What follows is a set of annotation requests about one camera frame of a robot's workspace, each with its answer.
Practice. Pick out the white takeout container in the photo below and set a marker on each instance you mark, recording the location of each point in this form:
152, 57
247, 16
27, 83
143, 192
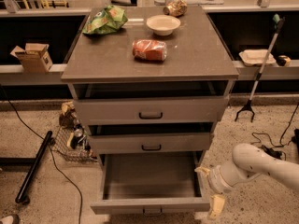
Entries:
251, 57

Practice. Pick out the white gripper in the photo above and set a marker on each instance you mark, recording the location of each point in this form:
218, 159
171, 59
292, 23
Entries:
216, 180

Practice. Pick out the yellow black tape measure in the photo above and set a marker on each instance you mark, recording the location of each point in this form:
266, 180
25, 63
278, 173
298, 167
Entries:
283, 60

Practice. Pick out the grey drawer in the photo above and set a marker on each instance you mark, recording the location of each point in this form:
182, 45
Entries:
151, 102
155, 137
151, 184

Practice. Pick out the wire basket with clutter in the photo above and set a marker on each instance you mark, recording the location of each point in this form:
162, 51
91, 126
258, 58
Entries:
71, 142

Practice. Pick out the crushed orange soda can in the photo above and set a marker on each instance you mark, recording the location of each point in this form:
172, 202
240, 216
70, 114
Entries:
149, 50

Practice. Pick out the grey drawer cabinet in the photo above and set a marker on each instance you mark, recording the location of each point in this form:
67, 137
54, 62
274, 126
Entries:
194, 53

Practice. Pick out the grey middle drawer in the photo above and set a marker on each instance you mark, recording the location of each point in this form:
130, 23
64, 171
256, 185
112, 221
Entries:
155, 137

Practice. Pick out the black pole on floor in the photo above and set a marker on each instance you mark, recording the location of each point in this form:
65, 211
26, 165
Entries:
22, 196

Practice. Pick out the reacher grabber tool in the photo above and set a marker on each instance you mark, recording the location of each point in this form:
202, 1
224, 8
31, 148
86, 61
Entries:
247, 106

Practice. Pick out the grey bottom drawer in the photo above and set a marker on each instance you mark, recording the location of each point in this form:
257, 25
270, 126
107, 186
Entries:
151, 184

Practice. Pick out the brown crumpled paper bag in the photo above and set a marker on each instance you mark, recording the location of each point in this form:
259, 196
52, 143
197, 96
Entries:
67, 115

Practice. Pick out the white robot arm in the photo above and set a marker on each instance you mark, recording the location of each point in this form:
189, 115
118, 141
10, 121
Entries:
247, 162

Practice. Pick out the grey top drawer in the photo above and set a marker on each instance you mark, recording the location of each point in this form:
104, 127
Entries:
151, 102

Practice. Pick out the white bowl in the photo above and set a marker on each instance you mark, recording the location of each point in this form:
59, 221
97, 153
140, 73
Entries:
163, 24

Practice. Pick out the black power adapter with cable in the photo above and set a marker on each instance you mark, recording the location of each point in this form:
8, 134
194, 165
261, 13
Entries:
275, 131

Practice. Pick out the small cardboard box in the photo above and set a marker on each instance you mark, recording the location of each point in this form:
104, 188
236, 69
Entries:
34, 58

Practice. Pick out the green chip bag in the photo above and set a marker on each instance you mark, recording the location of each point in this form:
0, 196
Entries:
106, 21

